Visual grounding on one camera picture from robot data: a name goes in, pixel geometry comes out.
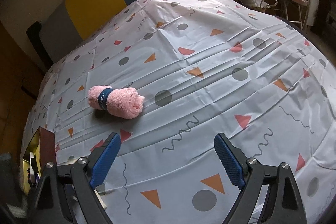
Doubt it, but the patterned white tablecloth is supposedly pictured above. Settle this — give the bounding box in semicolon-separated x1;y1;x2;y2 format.
22;0;335;223

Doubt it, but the black rolled mat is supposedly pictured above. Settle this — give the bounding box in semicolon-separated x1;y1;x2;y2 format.
26;22;54;69

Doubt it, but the pink towel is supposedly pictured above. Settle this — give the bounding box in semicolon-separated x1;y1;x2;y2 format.
88;85;145;119

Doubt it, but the white soap bar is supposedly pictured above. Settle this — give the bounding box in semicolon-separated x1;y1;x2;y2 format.
29;152;38;183

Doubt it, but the black beaded hair tie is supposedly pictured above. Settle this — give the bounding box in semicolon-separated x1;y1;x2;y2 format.
25;165;33;188

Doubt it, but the red and gold tin box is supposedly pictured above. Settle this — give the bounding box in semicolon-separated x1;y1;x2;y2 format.
22;127;56;194

